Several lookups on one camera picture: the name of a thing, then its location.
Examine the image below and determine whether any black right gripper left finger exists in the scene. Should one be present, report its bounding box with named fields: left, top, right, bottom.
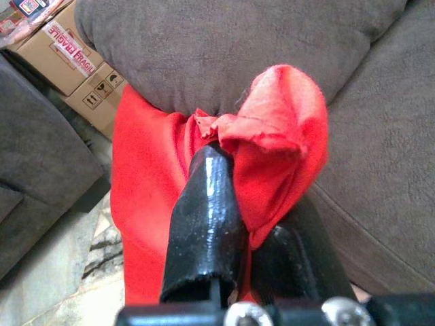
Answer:
left=159, top=142, right=247, bottom=305

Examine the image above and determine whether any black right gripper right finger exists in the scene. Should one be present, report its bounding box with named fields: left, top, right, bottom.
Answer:
left=249, top=195, right=358, bottom=305

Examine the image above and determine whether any red pillow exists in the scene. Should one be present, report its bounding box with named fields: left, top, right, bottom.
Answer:
left=109, top=64, right=330, bottom=305

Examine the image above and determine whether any plain cardboard box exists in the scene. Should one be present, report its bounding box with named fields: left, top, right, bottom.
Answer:
left=62, top=60, right=129, bottom=142

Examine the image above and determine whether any cardboard box with fragile tape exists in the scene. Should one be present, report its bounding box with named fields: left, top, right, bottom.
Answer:
left=5, top=0, right=105, bottom=98

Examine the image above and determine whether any colourful printed package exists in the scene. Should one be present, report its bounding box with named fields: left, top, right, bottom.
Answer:
left=0, top=0, right=75, bottom=35

